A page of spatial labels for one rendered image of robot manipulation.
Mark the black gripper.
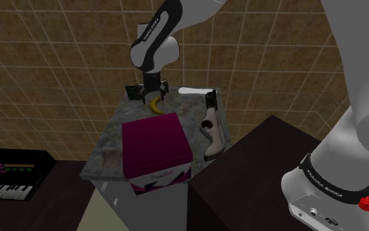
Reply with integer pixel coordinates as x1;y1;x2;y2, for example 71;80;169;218
140;72;170;104

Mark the yellow banana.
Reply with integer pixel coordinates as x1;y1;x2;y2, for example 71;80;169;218
149;96;166;116

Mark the dark green speckled board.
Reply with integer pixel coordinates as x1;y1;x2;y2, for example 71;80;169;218
125;84;144;101

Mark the white plate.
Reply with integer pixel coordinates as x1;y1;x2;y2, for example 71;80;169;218
178;87;217;96

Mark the magenta and white box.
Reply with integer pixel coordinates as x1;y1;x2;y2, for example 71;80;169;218
121;112;194;196

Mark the grey marble top cabinet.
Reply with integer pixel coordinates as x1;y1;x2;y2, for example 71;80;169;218
79;89;233;231

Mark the white and black boot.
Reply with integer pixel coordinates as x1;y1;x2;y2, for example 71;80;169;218
199;89;227;162

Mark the black electronic keyboard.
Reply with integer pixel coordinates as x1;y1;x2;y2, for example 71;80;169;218
0;147;58;202

